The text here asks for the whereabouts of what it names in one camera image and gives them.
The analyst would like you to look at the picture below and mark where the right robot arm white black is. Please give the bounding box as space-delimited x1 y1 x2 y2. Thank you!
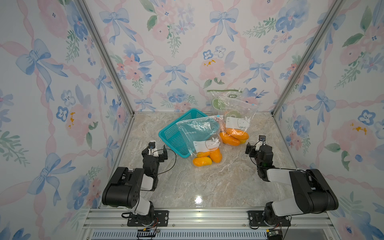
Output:
245 142 339 226

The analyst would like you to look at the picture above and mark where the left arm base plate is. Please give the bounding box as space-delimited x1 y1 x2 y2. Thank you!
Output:
127 210 170 228

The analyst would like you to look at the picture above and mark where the clear zip-top bag green print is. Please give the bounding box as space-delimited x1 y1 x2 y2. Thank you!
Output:
207 90 242 115

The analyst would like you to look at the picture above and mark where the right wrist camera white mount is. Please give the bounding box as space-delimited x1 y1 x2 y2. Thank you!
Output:
255 135 266 151

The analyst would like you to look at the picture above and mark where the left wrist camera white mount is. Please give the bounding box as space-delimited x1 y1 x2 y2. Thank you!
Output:
148 141 159 157

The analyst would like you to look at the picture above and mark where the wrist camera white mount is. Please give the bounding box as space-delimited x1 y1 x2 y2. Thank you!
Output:
255 135 266 151
148 141 159 157

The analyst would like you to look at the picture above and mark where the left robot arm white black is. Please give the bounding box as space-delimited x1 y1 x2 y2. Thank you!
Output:
102 142 168 221

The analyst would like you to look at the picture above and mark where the orange mango top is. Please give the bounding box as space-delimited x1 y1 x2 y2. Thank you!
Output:
226 128 249 141

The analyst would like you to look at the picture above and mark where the clear plastic bag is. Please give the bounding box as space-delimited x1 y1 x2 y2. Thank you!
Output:
221 98 258 146
177 115 223 159

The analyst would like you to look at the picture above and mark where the aluminium front rail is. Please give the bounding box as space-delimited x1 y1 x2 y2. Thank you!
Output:
78 208 340 240

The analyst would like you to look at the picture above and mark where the teal plastic mesh basket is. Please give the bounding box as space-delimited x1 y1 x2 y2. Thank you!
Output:
159 109 207 158

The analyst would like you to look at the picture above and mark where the small yellow mango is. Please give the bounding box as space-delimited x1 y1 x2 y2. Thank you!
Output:
193 157 213 167

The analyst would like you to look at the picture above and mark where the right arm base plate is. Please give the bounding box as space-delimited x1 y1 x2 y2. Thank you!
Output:
247 211 291 228

